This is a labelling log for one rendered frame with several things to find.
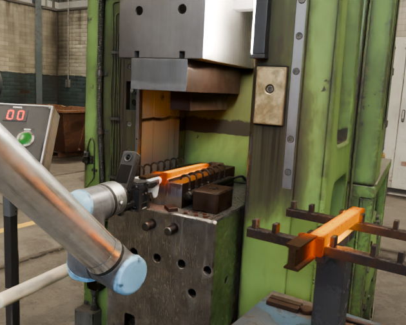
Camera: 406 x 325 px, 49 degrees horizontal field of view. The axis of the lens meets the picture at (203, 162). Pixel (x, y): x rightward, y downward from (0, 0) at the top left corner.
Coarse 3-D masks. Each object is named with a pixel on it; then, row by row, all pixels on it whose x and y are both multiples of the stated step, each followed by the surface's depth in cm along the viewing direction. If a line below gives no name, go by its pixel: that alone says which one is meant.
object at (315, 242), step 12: (348, 216) 98; (324, 228) 88; (336, 228) 89; (348, 228) 96; (300, 240) 77; (312, 240) 78; (324, 240) 80; (300, 252) 76; (312, 252) 81; (288, 264) 75; (300, 264) 76
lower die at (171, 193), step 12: (216, 168) 165; (228, 168) 166; (168, 180) 137; (180, 180) 140; (192, 180) 141; (204, 180) 148; (216, 180) 157; (168, 192) 137; (180, 192) 135; (180, 204) 136
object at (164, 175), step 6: (180, 168) 149; (186, 168) 150; (192, 168) 153; (198, 168) 157; (150, 174) 133; (156, 174) 133; (162, 174) 135; (168, 174) 139; (174, 174) 142; (180, 174) 146; (162, 180) 136
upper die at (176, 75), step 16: (144, 64) 135; (160, 64) 133; (176, 64) 130; (192, 64) 131; (208, 64) 141; (144, 80) 136; (160, 80) 133; (176, 80) 131; (192, 80) 133; (208, 80) 142; (224, 80) 154
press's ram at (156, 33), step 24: (120, 0) 137; (144, 0) 133; (168, 0) 129; (192, 0) 126; (216, 0) 130; (240, 0) 139; (120, 24) 138; (144, 24) 134; (168, 24) 130; (192, 24) 127; (216, 24) 131; (240, 24) 148; (120, 48) 139; (144, 48) 135; (168, 48) 131; (192, 48) 128; (216, 48) 133; (240, 48) 150
